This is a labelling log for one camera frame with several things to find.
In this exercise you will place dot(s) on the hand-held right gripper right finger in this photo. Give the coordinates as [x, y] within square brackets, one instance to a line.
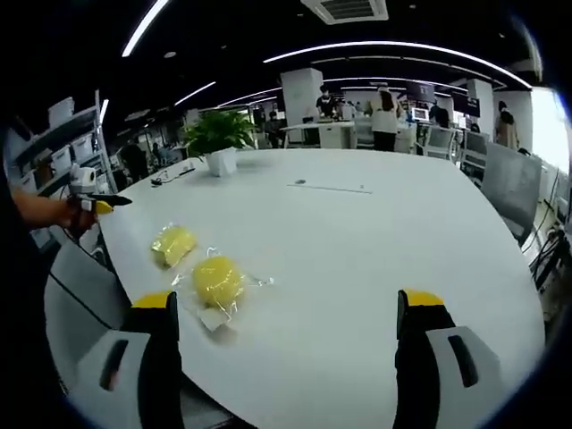
[440, 366]

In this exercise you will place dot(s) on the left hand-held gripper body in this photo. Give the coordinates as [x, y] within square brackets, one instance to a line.
[85, 183]

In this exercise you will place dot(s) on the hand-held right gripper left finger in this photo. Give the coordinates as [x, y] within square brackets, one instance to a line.
[134, 366]

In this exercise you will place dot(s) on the person's left hand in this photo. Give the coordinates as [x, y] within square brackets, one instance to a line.
[78, 219]

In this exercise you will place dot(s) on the metal storage shelf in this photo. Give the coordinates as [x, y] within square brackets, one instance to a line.
[58, 147]

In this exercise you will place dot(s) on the white plant pot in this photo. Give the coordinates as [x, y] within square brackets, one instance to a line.
[221, 161]

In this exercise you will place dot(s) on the green potted plant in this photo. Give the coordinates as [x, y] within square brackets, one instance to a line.
[216, 132]

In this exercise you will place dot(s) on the grey mesh office chair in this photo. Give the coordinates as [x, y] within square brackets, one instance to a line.
[514, 192]

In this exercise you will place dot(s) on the white office desk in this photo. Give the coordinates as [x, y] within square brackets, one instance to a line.
[319, 134]

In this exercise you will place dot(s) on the white mesh office chair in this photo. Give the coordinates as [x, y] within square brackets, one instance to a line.
[440, 140]

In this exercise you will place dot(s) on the ceiling air vent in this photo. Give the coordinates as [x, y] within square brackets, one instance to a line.
[345, 10]

